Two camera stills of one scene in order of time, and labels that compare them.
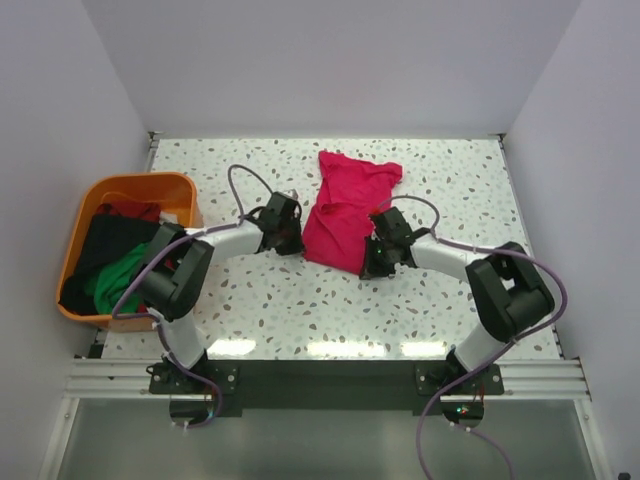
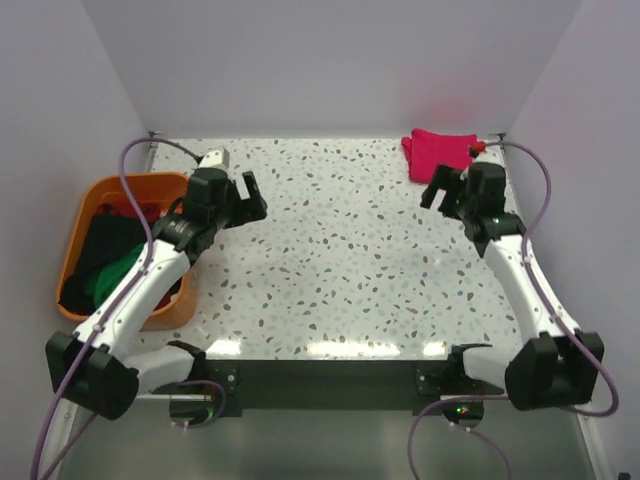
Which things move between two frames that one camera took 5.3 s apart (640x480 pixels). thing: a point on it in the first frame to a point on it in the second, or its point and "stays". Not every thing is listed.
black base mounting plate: (281, 387) stays
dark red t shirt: (140, 210) stays
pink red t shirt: (350, 190) to (426, 150)
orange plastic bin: (177, 196) stays
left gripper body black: (292, 240) to (241, 201)
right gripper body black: (372, 262) to (454, 195)
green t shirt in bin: (109, 281) stays
